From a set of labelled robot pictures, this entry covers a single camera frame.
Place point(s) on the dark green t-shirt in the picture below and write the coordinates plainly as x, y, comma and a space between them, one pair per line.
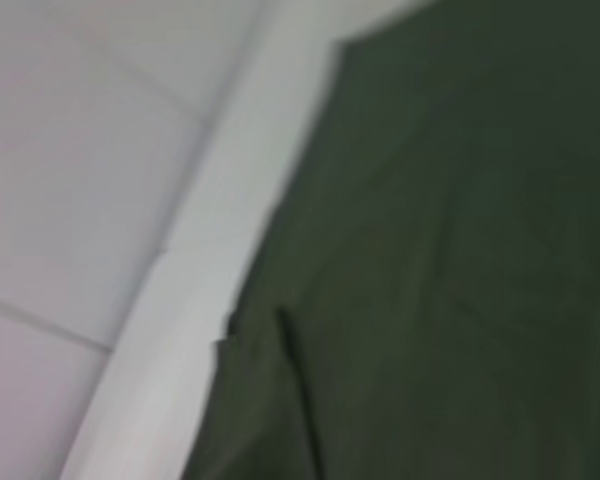
430, 250

